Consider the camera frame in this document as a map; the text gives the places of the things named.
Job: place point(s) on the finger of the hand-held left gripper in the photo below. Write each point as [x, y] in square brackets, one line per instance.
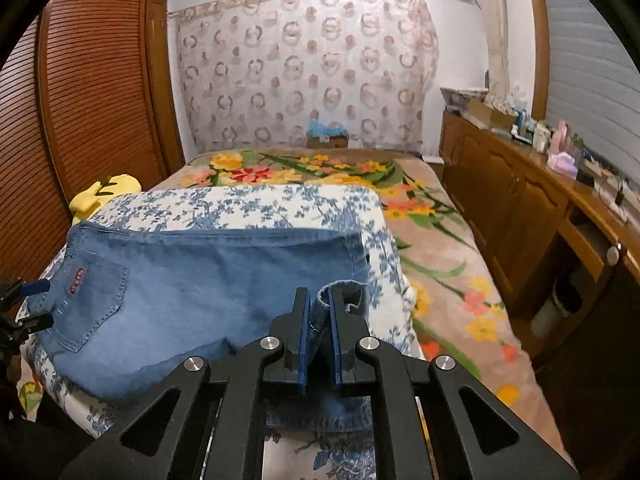
[37, 321]
[35, 288]

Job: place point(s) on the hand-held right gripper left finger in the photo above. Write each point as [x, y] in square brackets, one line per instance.
[301, 350]

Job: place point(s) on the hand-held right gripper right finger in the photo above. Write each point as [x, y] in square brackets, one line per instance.
[337, 350]

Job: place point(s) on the blue denim pants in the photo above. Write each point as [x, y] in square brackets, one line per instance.
[200, 290]

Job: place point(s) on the yellow plush toy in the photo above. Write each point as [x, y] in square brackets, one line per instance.
[95, 197]

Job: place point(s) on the colourful flower print blanket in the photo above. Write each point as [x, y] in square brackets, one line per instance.
[450, 260]

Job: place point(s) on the blue floral white bed sheet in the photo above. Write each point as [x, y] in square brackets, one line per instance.
[250, 205]

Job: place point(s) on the small cardboard box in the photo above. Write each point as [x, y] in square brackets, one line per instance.
[327, 141]

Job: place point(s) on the white plastic bin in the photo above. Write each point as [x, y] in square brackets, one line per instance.
[547, 316]

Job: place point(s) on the wooden slatted wardrobe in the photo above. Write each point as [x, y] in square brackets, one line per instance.
[100, 85]

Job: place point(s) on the wooden sideboard cabinet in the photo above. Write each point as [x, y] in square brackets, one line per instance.
[500, 200]

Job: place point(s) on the blue plastic bag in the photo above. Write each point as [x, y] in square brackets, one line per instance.
[325, 128]

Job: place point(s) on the open cardboard box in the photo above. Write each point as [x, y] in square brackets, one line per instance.
[492, 117]

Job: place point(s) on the stack of newspapers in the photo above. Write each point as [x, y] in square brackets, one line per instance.
[462, 97]

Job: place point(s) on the pink tissue pack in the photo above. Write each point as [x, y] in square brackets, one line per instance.
[562, 164]

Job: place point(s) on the white bottle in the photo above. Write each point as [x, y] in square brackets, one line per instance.
[541, 139]

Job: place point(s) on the small black box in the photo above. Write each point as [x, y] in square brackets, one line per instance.
[586, 176]

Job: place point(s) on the cream tied window curtain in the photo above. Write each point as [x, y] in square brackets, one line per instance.
[495, 35]

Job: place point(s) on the grey window blind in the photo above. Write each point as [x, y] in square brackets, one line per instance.
[590, 60]

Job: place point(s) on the wooden window frame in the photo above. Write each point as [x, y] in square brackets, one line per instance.
[536, 35]

